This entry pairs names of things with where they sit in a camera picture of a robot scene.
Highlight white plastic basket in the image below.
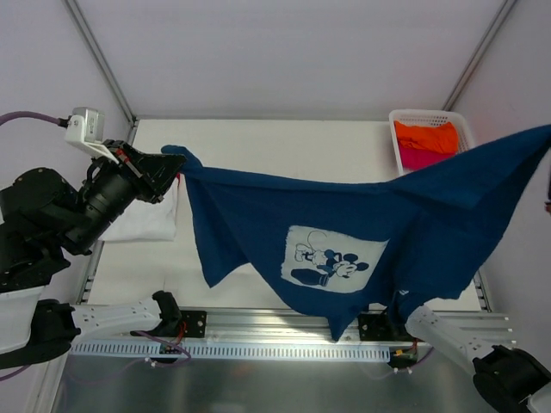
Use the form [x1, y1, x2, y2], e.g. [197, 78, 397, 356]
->
[389, 109, 475, 176]

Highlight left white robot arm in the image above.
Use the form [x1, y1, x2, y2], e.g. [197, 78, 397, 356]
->
[1, 140, 186, 369]

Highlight orange t shirt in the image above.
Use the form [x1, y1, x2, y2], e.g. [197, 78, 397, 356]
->
[393, 121, 459, 155]

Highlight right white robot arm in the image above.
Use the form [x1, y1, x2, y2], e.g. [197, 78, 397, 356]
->
[385, 305, 550, 412]

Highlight folded white t shirt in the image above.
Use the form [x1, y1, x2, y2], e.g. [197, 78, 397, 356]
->
[99, 175, 180, 242]

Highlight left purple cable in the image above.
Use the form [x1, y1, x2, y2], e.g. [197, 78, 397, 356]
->
[0, 110, 192, 381]

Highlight pink t shirt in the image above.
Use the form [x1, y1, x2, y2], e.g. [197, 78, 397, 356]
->
[399, 144, 455, 170]

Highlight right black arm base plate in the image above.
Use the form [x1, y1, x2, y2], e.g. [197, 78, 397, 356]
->
[357, 312, 412, 342]

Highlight white slotted cable duct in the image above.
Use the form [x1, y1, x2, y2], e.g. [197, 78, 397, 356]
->
[71, 340, 391, 363]

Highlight navy blue t shirt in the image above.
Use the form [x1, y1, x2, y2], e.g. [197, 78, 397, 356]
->
[162, 126, 550, 340]

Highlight aluminium mounting rail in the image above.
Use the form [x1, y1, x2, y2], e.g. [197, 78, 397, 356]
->
[51, 304, 517, 347]

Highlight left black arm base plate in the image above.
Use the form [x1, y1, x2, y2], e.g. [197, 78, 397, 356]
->
[147, 310, 207, 338]

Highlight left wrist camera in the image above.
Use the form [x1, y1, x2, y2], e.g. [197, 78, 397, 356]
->
[65, 107, 105, 149]

